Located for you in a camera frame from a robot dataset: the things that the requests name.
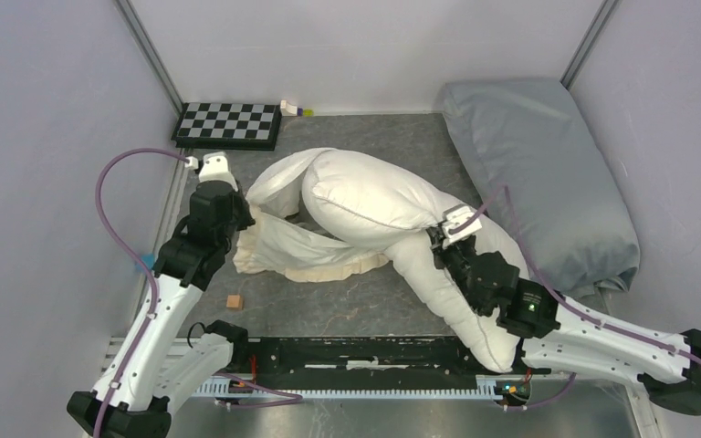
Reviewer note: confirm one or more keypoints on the white pillow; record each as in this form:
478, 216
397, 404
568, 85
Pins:
372, 204

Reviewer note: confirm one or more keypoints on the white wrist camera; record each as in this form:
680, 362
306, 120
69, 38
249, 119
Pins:
459, 223
212, 167

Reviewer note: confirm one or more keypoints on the small white purple toy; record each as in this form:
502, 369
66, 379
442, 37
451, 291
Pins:
293, 110

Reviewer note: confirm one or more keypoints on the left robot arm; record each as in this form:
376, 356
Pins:
138, 395

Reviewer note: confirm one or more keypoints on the grey pillowcase with cream ruffle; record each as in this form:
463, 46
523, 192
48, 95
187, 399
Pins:
275, 244

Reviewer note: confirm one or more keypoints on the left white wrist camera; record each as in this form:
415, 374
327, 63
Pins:
212, 167

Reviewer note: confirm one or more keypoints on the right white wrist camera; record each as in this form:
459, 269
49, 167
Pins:
459, 223

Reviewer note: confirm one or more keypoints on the black white checkerboard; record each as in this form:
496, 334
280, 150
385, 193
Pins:
228, 126

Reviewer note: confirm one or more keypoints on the small wooden cube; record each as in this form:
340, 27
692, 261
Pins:
235, 302

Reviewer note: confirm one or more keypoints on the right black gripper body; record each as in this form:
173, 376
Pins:
456, 257

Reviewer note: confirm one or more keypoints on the light blue-grey pillow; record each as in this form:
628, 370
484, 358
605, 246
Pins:
564, 205

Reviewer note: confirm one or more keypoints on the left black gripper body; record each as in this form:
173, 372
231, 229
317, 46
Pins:
241, 218

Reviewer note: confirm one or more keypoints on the white toothed cable duct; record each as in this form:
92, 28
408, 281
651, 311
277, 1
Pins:
483, 390

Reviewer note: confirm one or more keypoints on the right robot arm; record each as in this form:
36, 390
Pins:
558, 333

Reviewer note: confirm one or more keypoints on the small blue object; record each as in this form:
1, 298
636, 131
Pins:
146, 262

